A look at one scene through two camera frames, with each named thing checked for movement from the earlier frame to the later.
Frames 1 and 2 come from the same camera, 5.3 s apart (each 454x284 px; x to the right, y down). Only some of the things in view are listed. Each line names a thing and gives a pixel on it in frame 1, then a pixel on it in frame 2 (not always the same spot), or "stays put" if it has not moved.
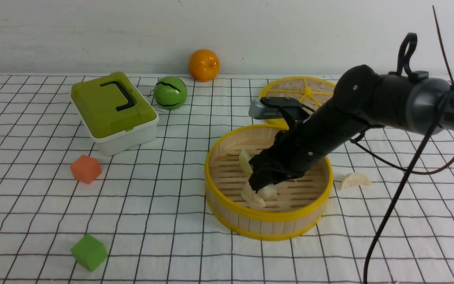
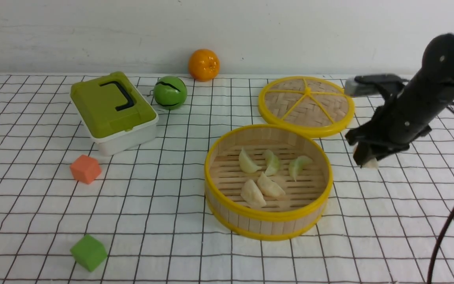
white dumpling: (354, 179) -> (373, 163)
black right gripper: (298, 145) -> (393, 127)
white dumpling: (251, 197) stays put
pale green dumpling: (244, 164) stays put
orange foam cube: (86, 169) stays put
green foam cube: (89, 252) stays put
